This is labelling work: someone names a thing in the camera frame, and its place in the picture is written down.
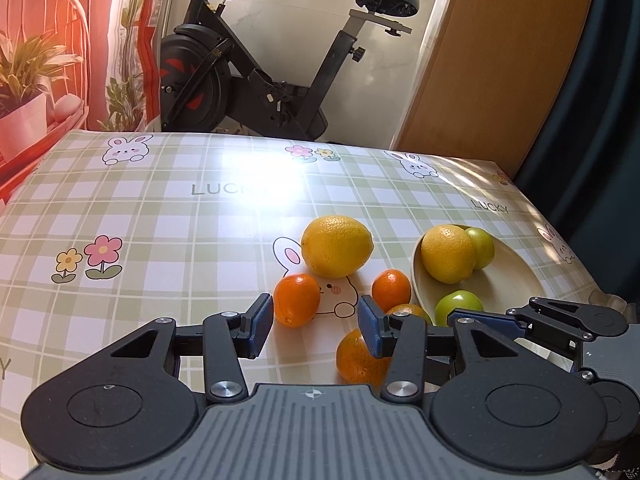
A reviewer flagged printed backdrop cloth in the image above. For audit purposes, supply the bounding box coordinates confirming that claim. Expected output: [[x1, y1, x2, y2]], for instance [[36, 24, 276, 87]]
[[1, 0, 167, 200]]

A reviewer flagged dark teal curtain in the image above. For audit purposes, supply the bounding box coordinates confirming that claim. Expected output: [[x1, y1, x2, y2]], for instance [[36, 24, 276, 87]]
[[515, 0, 639, 304]]

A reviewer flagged yellow lemon with tip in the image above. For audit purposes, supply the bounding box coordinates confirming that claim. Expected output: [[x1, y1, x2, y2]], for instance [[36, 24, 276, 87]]
[[300, 214, 374, 278]]

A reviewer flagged small round orange tangerine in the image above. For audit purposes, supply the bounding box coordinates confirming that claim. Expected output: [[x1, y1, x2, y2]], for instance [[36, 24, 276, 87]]
[[371, 269, 411, 312]]

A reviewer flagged oval bright orange kumquat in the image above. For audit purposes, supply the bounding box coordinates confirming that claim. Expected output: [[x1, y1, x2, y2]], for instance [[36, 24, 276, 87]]
[[272, 273, 321, 328]]

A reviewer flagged brownish orange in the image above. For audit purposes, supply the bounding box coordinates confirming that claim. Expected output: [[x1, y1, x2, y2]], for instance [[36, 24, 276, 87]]
[[335, 328, 392, 389], [387, 304, 433, 325]]

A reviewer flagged round yellow lemon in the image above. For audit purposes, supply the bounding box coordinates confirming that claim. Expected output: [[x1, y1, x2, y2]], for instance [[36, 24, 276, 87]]
[[420, 224, 477, 284]]

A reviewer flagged plaid bunny tablecloth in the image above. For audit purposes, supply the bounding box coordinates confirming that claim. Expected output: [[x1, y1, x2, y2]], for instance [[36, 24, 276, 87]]
[[1, 130, 596, 479]]

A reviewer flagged yellow-green apple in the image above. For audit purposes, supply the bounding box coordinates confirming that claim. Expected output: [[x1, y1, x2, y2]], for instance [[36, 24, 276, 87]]
[[465, 226, 495, 270]]

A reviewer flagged wooden door panel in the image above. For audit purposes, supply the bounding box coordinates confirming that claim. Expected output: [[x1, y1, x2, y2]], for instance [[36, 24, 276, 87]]
[[392, 0, 591, 176]]

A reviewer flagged black exercise bike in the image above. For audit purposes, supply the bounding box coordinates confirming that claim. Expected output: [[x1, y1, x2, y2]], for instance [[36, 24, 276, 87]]
[[158, 0, 420, 141]]

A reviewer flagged beige round plate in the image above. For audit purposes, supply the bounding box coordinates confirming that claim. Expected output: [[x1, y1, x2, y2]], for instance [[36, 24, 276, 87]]
[[410, 237, 546, 320]]

